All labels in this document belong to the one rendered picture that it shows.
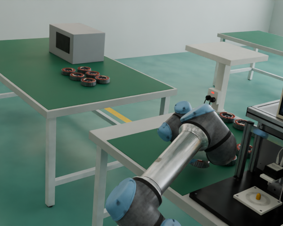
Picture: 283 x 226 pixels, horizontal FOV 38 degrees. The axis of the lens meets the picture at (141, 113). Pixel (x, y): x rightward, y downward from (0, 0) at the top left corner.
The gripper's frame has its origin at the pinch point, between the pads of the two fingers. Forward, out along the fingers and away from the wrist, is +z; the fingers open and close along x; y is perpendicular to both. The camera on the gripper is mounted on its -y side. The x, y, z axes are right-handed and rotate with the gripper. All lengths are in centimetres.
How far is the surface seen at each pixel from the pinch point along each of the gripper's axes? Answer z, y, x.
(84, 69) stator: 4, 7, 157
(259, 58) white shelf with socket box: -2, 76, 32
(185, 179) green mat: -1.8, -12.5, -5.8
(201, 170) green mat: 4.5, -1.3, -1.6
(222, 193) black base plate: -0.2, -5.8, -24.0
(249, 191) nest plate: 4.3, 4.4, -29.5
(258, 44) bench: 136, 231, 219
